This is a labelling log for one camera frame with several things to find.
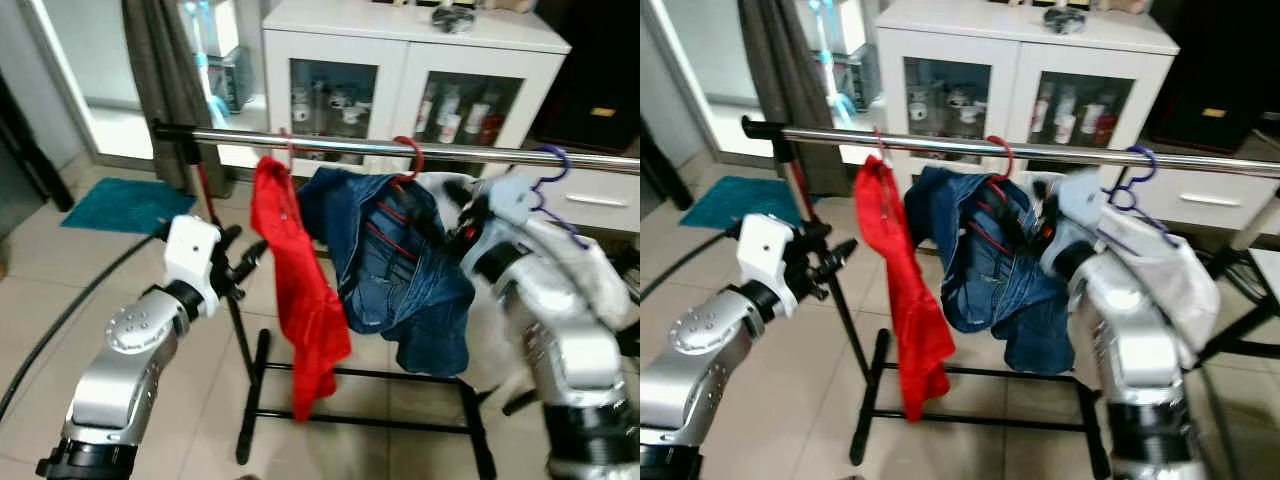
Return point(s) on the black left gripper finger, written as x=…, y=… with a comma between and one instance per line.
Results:
x=820, y=230
x=840, y=252
x=234, y=234
x=254, y=254

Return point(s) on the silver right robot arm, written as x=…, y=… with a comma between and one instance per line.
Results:
x=1135, y=350
x=570, y=360

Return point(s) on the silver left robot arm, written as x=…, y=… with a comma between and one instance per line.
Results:
x=690, y=370
x=120, y=370

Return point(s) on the red plastic hanger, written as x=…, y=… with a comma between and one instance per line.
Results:
x=880, y=148
x=1008, y=152
x=416, y=152
x=289, y=150

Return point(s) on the purple plastic hanger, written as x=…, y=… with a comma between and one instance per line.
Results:
x=556, y=155
x=1148, y=155

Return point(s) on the plain red garment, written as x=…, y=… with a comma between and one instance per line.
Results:
x=300, y=280
x=905, y=290

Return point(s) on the blue denim jeans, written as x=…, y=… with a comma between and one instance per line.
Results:
x=400, y=270
x=985, y=280

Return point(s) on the teal floor mat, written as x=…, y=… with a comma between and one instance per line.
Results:
x=730, y=200
x=125, y=205

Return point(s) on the white garment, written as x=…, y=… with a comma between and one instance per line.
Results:
x=1175, y=270
x=590, y=265

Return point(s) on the white drawer unit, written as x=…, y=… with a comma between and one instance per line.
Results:
x=600, y=195
x=1210, y=195

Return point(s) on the grey curtain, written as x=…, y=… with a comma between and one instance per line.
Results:
x=780, y=70
x=165, y=70

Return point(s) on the white blue-lit appliance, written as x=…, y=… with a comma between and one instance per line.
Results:
x=212, y=60
x=832, y=60

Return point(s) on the white glass-door cabinet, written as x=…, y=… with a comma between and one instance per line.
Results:
x=400, y=40
x=1010, y=35

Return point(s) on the black speaker cabinet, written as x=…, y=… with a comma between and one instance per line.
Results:
x=590, y=70
x=1215, y=70

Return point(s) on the small black round object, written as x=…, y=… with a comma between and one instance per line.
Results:
x=453, y=20
x=1064, y=18

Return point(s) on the white table black legs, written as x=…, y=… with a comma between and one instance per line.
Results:
x=1240, y=320

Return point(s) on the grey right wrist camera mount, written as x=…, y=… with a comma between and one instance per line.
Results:
x=505, y=205
x=1075, y=215

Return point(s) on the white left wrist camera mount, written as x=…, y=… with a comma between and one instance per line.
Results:
x=190, y=250
x=765, y=250

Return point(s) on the black clothes rack chrome rail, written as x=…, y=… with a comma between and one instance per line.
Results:
x=450, y=150
x=1060, y=150

